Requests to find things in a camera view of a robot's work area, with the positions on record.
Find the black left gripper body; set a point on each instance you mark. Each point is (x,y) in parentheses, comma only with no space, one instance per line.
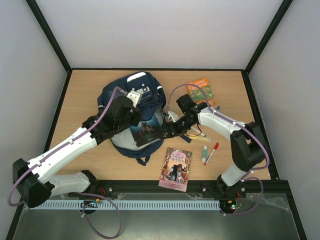
(134,122)

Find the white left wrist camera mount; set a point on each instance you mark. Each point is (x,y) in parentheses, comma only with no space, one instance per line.
(135,97)

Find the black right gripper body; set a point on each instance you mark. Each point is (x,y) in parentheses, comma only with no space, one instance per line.
(170,127)

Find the orange Treehouse book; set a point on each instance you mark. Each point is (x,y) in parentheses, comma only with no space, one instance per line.
(199,90)

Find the red capped white marker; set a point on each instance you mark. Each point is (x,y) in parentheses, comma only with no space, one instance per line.
(211,154)

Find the green white glue stick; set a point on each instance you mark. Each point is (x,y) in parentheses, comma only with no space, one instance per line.
(204,153)

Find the light blue slotted cable duct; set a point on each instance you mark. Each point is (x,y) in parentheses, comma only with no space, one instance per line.
(126,205)

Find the yellow highlighter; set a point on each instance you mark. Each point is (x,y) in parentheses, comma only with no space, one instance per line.
(201,138)

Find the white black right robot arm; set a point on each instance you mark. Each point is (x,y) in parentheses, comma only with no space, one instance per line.
(247,142)

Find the navy blue student backpack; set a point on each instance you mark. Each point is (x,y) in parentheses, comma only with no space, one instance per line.
(153,97)

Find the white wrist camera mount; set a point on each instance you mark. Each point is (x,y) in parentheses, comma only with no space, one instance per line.
(135,97)
(171,116)

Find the black aluminium frame rail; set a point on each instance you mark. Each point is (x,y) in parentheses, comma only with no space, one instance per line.
(109,188)

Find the purple capped white marker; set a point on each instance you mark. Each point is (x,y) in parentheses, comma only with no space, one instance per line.
(199,132)

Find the pink Taming of Shrew book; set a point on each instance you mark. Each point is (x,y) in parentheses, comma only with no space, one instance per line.
(175,169)

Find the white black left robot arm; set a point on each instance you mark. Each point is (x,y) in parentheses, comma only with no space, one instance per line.
(32,178)

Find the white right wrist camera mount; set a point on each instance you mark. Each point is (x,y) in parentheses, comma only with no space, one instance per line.
(171,116)

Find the dark blue Wuthering Heights book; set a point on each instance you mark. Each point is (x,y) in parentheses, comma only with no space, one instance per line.
(148,131)

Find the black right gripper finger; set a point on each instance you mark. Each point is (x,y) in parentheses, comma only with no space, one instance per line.
(165,122)
(167,134)

